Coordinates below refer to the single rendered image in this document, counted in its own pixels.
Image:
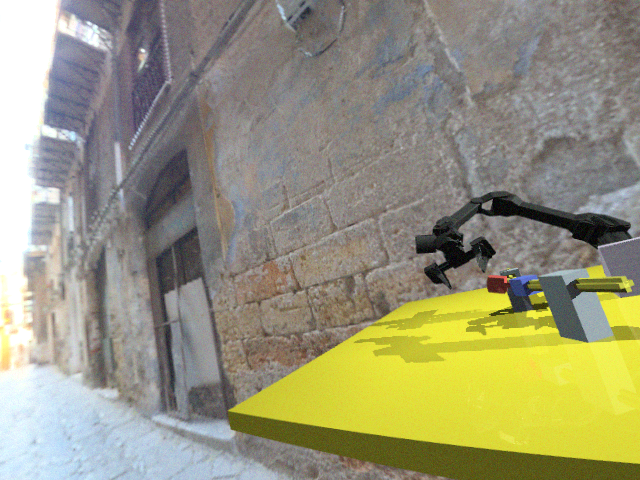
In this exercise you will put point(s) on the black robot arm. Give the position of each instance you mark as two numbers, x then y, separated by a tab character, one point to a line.
595	229

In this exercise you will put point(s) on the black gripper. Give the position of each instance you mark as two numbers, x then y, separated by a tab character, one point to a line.
456	257

